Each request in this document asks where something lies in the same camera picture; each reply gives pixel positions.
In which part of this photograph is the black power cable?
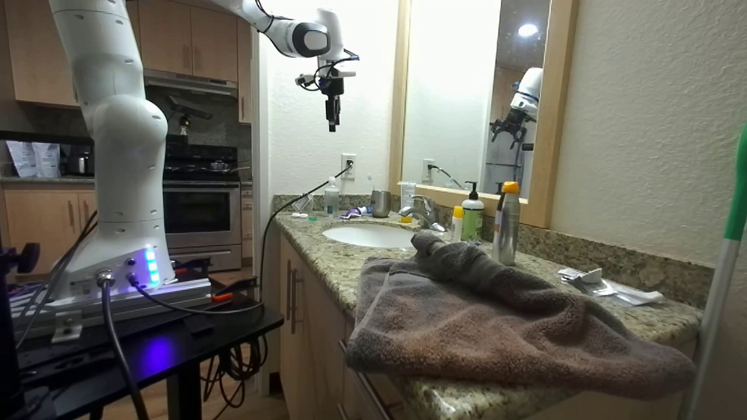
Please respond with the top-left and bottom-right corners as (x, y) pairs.
(126, 163), (354, 319)

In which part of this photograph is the white oval sink basin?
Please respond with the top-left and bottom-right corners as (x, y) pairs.
(320, 220), (422, 253)

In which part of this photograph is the crumpled clear plastic wrapper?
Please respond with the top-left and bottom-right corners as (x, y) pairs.
(556, 267), (667, 309)

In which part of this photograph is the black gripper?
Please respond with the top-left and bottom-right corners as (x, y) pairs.
(320, 67), (344, 135)

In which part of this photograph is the wooden kitchen cabinet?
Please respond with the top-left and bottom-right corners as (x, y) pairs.
(0, 0), (256, 127)
(0, 182), (99, 276)

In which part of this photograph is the clear lens solution bottle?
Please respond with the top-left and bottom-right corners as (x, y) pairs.
(322, 177), (343, 220)

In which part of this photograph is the grey brown towel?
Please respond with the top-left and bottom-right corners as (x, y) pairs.
(343, 232), (699, 401)

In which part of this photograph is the wooden lower kitchen cabinet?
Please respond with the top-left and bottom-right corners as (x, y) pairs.
(0, 182), (99, 276)

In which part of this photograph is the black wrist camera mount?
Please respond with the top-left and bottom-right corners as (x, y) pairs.
(293, 50), (362, 94)

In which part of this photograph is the green white pole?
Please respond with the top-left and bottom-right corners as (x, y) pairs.
(678, 120), (747, 420)

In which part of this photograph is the wood framed mirror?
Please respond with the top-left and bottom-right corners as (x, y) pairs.
(388, 0), (583, 232)

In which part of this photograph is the range hood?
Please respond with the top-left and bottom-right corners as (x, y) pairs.
(143, 70), (239, 101)

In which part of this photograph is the grey metal cup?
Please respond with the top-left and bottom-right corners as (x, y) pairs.
(368, 190), (392, 221)

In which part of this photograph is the silver orange capped bottle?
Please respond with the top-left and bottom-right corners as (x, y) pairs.
(492, 181), (522, 268)

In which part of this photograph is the stainless kitchen oven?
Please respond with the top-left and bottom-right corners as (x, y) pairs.
(158, 143), (244, 274)

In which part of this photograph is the wooden vanity cabinet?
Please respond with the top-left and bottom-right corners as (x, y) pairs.
(273, 232), (411, 420)

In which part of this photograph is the chrome faucet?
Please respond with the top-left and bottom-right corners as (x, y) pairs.
(398, 195), (447, 235)

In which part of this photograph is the wooden upper kitchen cabinet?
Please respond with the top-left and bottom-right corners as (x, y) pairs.
(0, 0), (256, 127)

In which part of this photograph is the metal cabinet handle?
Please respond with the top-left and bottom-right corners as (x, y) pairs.
(290, 267), (306, 336)
(281, 260), (293, 318)

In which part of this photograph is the small yellow capped bottle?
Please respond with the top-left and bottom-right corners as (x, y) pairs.
(447, 204), (467, 246)

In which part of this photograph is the black robot table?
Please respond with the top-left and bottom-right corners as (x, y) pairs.
(0, 298), (286, 420)

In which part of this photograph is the green soap pump bottle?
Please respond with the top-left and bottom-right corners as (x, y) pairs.
(459, 181), (488, 246)

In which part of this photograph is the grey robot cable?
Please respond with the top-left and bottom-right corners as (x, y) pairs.
(92, 270), (151, 420)

